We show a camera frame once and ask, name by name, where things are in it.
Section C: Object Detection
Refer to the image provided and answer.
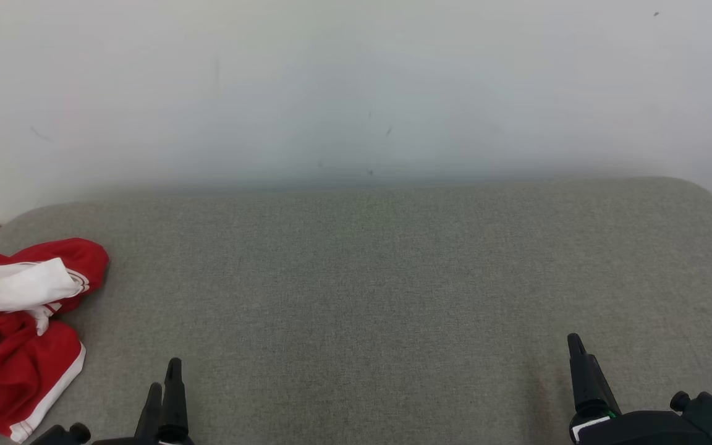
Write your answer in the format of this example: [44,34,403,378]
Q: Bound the red shorts with white trim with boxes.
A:
[0,306,87,444]

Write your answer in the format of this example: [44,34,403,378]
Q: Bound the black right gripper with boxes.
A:
[567,333,712,445]

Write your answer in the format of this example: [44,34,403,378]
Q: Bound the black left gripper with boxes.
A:
[90,357,196,445]

